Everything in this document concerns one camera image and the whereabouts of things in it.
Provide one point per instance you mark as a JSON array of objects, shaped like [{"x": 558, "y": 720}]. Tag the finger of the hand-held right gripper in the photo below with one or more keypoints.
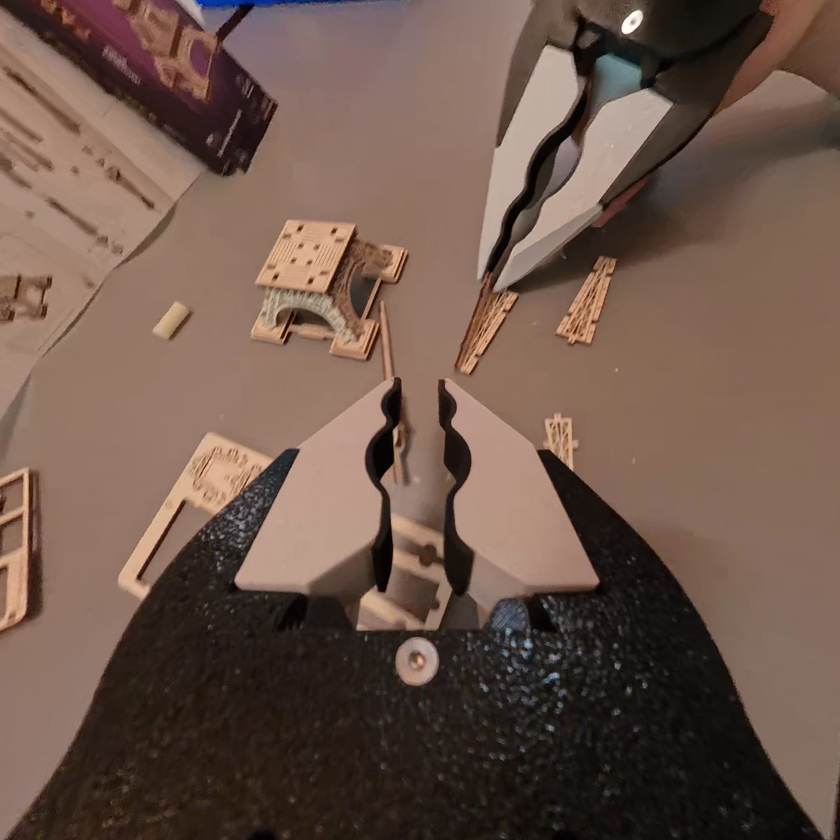
[
  {"x": 525, "y": 118},
  {"x": 617, "y": 151}
]

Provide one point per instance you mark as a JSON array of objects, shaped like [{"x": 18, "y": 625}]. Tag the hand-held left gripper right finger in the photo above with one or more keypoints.
[{"x": 525, "y": 525}]

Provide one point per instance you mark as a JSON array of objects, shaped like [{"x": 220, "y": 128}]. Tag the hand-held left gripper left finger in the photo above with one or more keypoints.
[{"x": 315, "y": 525}]

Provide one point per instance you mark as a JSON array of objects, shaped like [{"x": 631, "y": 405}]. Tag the joined wooden lattice panels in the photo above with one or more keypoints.
[{"x": 485, "y": 321}]

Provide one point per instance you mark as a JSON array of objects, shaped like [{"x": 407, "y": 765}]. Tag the grey desk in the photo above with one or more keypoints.
[{"x": 689, "y": 394}]

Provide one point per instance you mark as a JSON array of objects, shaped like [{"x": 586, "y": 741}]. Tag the person's right hand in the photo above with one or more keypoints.
[{"x": 800, "y": 46}]

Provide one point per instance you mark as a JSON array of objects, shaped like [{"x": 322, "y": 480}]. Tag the narrow wooden lattice panel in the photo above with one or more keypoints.
[{"x": 561, "y": 436}]

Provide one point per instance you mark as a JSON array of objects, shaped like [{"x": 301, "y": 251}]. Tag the wooden parts sheet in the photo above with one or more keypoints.
[{"x": 197, "y": 472}]

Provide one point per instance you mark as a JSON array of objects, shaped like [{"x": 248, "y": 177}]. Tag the wide wooden lattice panel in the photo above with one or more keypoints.
[{"x": 587, "y": 298}]

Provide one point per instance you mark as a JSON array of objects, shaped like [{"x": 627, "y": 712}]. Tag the small cream wax block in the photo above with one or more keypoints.
[{"x": 172, "y": 320}]

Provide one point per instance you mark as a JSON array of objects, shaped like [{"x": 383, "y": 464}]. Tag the wooden tower base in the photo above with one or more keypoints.
[{"x": 308, "y": 256}]

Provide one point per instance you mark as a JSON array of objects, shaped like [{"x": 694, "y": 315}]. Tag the purple model kit box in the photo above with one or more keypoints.
[{"x": 164, "y": 79}]

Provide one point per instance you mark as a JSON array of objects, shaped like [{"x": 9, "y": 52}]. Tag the assembly diagram sheet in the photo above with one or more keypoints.
[{"x": 79, "y": 197}]

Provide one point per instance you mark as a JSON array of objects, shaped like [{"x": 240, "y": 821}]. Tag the wooden parts frame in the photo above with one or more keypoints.
[{"x": 27, "y": 525}]

